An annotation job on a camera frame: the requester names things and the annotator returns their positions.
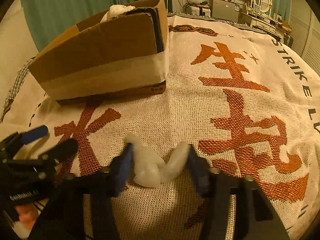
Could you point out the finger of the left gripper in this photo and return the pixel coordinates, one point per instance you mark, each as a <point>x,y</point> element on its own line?
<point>50,159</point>
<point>13,143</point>

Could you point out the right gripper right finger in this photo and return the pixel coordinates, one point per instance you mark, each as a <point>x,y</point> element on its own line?
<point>255,217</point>

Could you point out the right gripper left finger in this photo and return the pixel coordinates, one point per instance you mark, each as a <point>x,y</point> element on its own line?
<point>63,216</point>

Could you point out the small white soft object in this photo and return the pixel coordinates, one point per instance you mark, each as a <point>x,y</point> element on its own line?
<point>149,167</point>

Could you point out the brown cardboard box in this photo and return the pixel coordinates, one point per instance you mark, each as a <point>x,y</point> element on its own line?
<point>109,54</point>

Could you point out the white stuffing bag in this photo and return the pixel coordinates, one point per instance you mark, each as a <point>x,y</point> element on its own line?
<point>116,10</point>

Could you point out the orange gloved hand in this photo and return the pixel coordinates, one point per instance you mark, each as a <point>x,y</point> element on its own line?
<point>28,214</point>

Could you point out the checkered bed sheet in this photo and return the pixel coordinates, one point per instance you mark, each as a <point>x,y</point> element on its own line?
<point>14,90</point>

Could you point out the cream woven blanket with lettering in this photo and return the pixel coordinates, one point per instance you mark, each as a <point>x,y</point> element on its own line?
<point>246,102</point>

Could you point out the large green curtain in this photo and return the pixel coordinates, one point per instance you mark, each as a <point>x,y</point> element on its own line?
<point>75,5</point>

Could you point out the white dressing table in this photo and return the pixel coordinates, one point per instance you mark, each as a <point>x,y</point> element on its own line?
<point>271,30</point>

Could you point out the white sliding wardrobe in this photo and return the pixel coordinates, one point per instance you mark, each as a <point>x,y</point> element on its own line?
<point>305,32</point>

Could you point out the grey mini fridge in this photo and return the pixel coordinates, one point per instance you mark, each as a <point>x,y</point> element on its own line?
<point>224,10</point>

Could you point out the oval vanity mirror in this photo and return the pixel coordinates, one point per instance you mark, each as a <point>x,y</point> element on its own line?
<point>262,6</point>

